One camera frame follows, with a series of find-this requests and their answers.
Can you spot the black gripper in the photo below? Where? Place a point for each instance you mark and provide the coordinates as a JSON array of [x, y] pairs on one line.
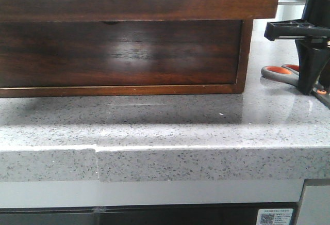
[[312, 53]]

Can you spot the grey orange handled scissors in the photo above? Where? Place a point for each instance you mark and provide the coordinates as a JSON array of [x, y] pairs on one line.
[[289, 74]]

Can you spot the dark wooden drawer cabinet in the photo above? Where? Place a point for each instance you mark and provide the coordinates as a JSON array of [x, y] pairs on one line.
[[242, 62]]

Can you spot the grey cabinet door panel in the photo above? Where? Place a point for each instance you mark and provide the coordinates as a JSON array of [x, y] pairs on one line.
[[314, 207]]

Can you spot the white QR code sticker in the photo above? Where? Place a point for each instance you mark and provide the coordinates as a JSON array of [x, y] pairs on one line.
[[277, 216]]

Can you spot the dark under-counter appliance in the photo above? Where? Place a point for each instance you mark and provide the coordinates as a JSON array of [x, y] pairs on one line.
[[237, 213]]

